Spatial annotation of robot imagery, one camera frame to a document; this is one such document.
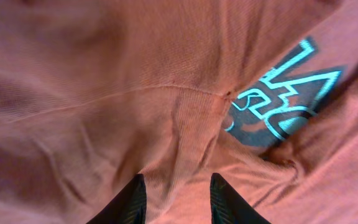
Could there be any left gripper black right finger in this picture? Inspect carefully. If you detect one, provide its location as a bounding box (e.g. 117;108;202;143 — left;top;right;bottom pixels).
209;173;270;224

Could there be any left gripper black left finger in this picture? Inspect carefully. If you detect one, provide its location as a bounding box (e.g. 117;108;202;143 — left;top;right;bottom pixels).
86;174;147;224

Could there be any orange McKinney Boyd soccer t-shirt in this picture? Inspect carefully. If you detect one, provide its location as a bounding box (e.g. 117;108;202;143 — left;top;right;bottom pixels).
0;1;358;223

